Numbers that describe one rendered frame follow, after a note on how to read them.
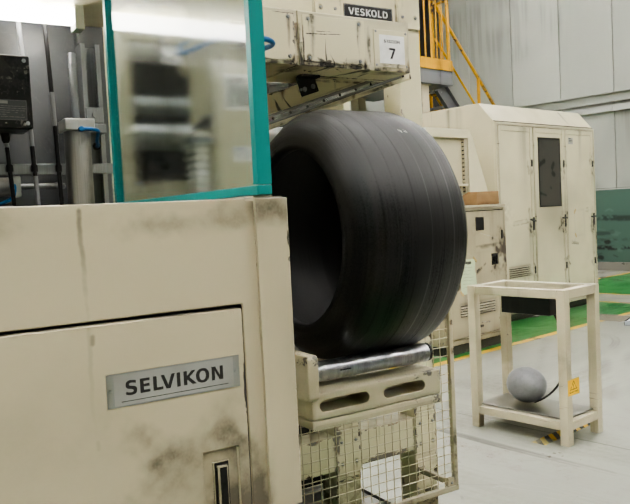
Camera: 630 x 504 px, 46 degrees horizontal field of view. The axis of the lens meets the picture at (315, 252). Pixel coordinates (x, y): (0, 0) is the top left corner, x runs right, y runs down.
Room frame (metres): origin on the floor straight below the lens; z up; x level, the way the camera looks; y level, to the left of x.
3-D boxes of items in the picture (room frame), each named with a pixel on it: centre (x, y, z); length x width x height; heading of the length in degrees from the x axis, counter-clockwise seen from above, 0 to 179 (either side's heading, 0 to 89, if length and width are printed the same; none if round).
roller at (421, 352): (1.67, -0.11, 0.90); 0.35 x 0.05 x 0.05; 122
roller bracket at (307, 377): (1.69, 0.12, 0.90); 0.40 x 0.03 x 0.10; 32
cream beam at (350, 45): (2.11, 0.01, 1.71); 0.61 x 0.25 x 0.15; 122
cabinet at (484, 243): (6.51, -1.21, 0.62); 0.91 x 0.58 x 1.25; 131
